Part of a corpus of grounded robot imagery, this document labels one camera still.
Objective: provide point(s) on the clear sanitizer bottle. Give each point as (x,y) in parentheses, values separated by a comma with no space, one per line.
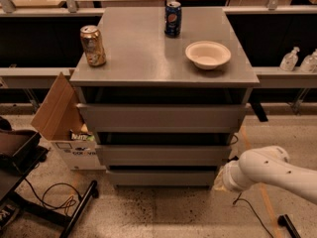
(309,63)
(289,61)

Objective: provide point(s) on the grey drawer cabinet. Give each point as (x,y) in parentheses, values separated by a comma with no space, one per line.
(144,66)

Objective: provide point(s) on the open cardboard box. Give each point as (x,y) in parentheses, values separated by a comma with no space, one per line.
(56,118)

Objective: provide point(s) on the snack bag in box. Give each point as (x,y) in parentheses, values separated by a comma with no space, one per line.
(82,137)

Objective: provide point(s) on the blue Pepsi can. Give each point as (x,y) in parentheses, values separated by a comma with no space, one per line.
(172,17)

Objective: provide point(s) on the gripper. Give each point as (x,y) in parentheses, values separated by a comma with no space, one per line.
(227,177)

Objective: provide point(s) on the grey drawer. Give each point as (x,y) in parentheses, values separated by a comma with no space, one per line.
(117,155)
(147,118)
(161,178)

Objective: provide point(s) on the white paper bowl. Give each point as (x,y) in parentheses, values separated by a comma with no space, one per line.
(207,55)

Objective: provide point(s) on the grey bottom drawer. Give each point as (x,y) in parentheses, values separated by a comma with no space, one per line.
(161,178)

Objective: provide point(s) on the grey top drawer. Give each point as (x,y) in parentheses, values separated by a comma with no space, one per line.
(147,118)

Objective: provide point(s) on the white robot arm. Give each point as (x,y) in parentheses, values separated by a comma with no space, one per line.
(269,165)

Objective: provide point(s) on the gold soda can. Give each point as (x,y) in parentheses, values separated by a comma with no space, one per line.
(91,40)

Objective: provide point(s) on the black cart with tray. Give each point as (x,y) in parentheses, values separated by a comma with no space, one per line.
(20,153)

